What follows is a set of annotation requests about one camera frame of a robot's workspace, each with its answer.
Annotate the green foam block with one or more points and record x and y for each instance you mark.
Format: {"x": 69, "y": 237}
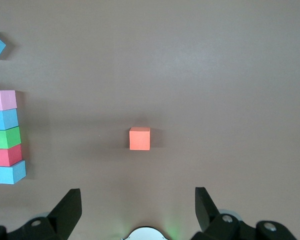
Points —
{"x": 3, "y": 137}

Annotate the red foam block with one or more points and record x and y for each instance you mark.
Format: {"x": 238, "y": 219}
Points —
{"x": 5, "y": 156}

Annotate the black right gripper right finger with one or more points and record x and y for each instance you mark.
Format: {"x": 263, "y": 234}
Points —
{"x": 222, "y": 227}

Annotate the pink foam block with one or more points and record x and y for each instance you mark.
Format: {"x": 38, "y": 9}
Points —
{"x": 2, "y": 100}

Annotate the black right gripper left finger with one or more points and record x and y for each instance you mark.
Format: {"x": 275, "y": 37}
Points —
{"x": 60, "y": 220}

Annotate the brown table cover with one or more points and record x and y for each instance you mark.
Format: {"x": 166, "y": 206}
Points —
{"x": 215, "y": 75}

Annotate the orange foam block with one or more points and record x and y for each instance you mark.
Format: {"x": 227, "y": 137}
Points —
{"x": 140, "y": 140}

